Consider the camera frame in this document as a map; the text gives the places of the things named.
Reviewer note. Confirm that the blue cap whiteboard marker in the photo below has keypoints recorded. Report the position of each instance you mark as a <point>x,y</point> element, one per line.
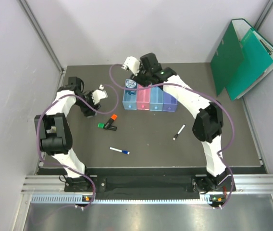
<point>119,150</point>

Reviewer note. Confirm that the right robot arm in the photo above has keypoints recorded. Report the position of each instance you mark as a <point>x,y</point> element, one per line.
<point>207,113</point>

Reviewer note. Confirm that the pink plastic bin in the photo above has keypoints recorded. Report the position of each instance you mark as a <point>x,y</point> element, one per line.
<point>142,98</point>

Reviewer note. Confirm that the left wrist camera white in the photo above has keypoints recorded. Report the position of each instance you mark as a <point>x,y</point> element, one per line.
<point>99,94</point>

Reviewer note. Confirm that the purple plastic bin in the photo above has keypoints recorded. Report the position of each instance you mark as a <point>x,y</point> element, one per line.
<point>169,103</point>

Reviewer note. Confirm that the blue slime jar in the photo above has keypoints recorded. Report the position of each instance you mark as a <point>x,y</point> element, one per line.
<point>130,86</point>

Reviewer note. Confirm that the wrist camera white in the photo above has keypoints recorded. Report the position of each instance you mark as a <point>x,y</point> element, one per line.
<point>99,94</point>
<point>133,64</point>

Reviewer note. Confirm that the aluminium rail with cable duct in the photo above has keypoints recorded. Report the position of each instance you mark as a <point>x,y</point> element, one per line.
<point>47,190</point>

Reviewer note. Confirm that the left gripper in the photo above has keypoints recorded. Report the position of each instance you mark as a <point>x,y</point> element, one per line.
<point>89,110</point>

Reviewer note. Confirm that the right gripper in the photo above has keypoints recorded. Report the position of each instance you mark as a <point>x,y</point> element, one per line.
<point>138,79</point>

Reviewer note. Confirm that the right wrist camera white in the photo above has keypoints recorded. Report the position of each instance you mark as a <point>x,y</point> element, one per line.
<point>133,64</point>

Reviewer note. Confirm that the green ring binder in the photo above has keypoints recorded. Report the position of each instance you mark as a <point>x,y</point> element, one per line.
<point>229,54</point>

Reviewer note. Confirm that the light blue bin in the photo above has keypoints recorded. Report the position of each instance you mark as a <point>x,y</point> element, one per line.
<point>156,99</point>
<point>129,101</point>

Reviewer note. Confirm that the teal folder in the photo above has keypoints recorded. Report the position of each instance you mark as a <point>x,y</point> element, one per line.
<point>255,63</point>

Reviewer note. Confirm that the green cap highlighter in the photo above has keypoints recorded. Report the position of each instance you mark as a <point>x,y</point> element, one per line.
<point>113,128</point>

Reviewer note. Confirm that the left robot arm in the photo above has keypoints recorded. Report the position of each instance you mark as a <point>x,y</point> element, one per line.
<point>55,137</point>

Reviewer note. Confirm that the orange cap highlighter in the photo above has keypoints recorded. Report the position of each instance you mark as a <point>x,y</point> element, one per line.
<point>111,120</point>

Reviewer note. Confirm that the black cap whiteboard marker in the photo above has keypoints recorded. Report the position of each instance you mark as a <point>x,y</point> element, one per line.
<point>179,131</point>

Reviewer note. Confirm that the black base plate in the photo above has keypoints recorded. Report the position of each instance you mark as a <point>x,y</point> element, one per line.
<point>140,182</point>

